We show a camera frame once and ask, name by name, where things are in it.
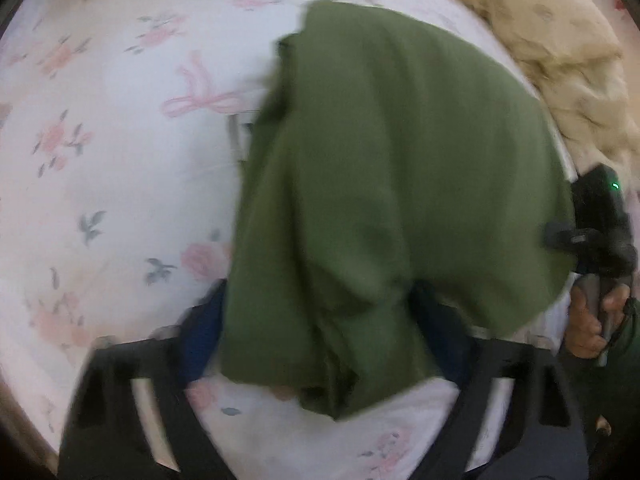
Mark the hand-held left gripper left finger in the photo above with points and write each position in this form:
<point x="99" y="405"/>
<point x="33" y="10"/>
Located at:
<point x="200" y="345"/>

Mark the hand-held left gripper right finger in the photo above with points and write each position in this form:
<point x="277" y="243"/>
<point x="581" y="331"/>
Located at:
<point x="445" y="345"/>

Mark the olive green pants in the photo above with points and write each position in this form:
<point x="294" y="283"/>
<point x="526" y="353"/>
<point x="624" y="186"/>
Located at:
<point x="390" y="185"/>

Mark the person's right hand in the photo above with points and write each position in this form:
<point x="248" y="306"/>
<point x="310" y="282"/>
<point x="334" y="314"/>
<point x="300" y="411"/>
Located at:
<point x="582" y="330"/>

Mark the cream patterned duvet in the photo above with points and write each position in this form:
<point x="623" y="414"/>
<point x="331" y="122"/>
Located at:
<point x="565" y="45"/>

